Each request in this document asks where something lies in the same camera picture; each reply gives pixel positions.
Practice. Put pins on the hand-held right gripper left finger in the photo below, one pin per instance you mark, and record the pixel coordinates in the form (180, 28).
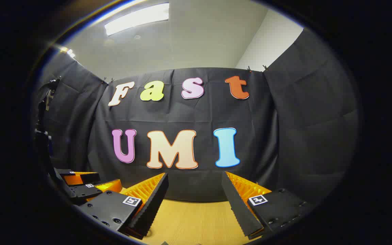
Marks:
(151, 204)

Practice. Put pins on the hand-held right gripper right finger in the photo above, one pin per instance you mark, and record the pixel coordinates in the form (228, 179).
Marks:
(237, 207)

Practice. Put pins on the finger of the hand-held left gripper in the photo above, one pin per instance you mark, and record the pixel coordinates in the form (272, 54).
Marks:
(92, 177)
(80, 192)

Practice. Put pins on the black backdrop cloth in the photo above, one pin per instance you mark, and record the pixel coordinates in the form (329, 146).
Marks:
(199, 115)

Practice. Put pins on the ceiling light panel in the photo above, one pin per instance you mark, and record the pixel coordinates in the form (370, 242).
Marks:
(136, 19)

